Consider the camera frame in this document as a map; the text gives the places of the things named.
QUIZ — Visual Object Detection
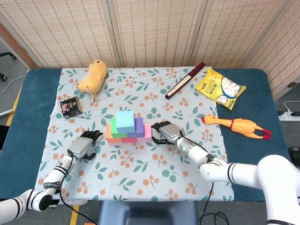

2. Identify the floral print tablecloth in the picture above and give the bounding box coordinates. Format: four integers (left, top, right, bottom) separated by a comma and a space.
32, 67, 234, 202

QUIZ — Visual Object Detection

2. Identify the bamboo folding screen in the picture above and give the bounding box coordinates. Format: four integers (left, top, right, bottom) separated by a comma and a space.
0, 0, 300, 99

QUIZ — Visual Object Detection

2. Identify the white charger cable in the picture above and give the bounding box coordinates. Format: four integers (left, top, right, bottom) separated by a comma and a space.
283, 100, 300, 113

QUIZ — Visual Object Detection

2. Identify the dark red long box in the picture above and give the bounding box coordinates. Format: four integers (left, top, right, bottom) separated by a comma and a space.
165, 62, 207, 100

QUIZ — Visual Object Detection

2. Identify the black office chair base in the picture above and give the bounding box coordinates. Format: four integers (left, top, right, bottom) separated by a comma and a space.
0, 52, 17, 82

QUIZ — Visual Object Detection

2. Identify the thin white floor cable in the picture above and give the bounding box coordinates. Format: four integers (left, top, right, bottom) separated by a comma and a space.
0, 75, 26, 94

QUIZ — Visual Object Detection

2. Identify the yellow cotton ball bag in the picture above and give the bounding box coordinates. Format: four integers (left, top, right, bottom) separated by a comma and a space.
195, 67, 247, 111

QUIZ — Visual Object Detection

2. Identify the orange cube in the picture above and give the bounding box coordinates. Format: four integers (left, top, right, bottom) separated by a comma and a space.
105, 124, 124, 143

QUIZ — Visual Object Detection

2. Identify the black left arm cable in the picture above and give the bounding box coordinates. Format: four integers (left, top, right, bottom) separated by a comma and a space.
59, 150, 97, 225

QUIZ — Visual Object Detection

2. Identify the green cube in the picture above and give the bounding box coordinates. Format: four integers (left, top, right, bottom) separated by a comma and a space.
110, 118, 128, 139

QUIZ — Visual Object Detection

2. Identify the black box beside table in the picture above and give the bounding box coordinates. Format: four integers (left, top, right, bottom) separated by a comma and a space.
0, 125, 10, 150

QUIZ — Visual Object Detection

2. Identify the white power strip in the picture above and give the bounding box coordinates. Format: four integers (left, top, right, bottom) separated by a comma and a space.
277, 111, 300, 122

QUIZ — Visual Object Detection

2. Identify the pink cube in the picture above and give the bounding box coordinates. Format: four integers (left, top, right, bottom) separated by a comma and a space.
137, 123, 153, 143

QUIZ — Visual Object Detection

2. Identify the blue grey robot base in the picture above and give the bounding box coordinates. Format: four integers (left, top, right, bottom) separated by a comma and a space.
97, 200, 199, 225

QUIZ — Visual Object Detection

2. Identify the purple cube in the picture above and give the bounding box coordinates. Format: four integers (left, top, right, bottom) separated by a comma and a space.
127, 117, 145, 138

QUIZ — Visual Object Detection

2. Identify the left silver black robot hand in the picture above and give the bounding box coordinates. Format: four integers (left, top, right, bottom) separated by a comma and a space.
67, 130, 104, 162

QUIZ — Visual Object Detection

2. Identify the light blue cube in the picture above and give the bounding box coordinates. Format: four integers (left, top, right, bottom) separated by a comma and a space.
115, 110, 136, 134

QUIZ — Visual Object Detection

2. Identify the black floor cable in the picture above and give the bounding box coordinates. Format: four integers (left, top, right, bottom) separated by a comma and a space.
198, 212, 229, 225

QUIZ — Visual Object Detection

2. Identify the yellow plush pig toy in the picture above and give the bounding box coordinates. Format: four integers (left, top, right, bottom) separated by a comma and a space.
77, 60, 109, 102

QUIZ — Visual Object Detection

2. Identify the yellow rubber chicken toy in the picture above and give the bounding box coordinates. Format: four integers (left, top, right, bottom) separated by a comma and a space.
201, 114, 272, 140

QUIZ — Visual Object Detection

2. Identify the dark teal table padding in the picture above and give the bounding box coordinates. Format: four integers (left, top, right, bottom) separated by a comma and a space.
0, 67, 293, 202

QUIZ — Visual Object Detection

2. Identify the black tin can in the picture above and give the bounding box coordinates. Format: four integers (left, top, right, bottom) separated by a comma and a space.
60, 96, 83, 120

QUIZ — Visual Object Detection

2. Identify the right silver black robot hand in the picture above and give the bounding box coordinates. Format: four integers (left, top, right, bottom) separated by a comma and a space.
151, 120, 186, 145

